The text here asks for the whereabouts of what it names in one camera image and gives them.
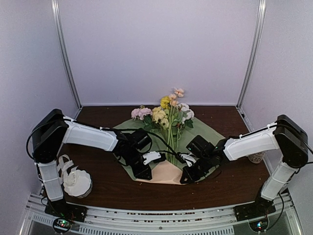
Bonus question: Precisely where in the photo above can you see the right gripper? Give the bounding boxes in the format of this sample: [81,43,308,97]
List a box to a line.
[180,155,212,184]

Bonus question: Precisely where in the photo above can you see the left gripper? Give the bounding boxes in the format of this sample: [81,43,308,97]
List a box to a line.
[123,149,152,182]

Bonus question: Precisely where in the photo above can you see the green wrapping paper sheet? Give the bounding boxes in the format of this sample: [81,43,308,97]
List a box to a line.
[115,118,224,181]

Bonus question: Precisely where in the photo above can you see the cream fake flower bunch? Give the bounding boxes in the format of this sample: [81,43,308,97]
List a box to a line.
[151,106,177,162]

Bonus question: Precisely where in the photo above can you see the yellow fake flower stem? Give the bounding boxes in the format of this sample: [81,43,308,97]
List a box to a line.
[160,96,171,109]

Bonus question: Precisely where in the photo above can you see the pink fake flower stem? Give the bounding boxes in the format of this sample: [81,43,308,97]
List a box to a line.
[131,105,154,131]

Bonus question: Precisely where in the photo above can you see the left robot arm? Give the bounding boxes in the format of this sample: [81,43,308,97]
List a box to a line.
[26,109,152,217]

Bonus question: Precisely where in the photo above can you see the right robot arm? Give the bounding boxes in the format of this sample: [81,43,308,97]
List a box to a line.
[180,115,311,216]

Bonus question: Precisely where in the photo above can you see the peach fake flower stem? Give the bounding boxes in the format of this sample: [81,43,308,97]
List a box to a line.
[167,88,184,163]

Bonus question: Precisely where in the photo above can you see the white scalloped dish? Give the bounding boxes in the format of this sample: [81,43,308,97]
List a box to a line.
[63,169,92,199]

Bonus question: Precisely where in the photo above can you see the white patterned mug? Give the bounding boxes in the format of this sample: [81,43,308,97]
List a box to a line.
[248,152,265,164]

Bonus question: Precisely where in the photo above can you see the white ribbon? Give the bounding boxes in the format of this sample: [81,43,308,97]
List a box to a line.
[57,154,74,184]

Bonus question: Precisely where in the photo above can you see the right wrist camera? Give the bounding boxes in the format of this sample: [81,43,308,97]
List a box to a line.
[176,153,196,167]

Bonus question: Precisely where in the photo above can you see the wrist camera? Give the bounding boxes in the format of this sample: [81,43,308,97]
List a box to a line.
[176,153,196,167]
[142,151,166,165]

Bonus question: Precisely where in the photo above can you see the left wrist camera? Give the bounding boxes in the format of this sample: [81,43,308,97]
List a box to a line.
[142,151,166,165]

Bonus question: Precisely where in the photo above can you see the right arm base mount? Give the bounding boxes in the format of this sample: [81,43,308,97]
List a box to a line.
[234,191,276,233]

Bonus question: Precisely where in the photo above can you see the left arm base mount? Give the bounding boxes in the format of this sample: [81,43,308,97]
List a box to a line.
[41,189,88,235]

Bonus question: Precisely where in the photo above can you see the front aluminium rail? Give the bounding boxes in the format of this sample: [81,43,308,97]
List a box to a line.
[19,193,304,235]

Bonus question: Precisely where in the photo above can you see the aluminium corner frame post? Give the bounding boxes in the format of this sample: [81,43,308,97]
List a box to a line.
[236,0,267,110]

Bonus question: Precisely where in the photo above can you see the left aluminium frame post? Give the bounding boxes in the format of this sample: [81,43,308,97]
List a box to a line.
[51,0,82,109]

